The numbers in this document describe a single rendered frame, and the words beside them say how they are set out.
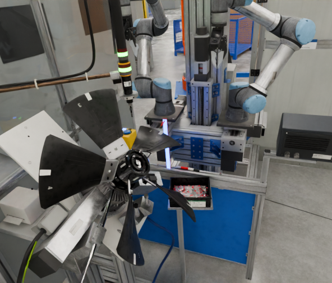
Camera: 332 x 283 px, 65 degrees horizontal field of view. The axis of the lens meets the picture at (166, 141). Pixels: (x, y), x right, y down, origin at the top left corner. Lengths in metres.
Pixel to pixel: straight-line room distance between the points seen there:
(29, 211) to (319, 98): 2.51
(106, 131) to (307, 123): 0.86
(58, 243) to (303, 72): 2.40
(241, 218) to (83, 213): 1.02
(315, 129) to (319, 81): 1.54
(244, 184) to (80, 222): 0.90
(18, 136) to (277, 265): 1.88
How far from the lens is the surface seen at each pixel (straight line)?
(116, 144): 1.07
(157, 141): 1.23
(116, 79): 0.97
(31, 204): 1.42
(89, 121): 1.09
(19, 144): 1.16
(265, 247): 2.33
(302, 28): 1.55
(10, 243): 1.72
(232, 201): 1.63
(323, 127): 1.30
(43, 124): 1.25
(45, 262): 0.93
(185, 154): 1.89
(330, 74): 2.79
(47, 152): 0.87
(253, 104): 1.52
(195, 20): 1.77
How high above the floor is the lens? 1.80
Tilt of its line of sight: 31 degrees down
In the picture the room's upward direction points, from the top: 5 degrees counter-clockwise
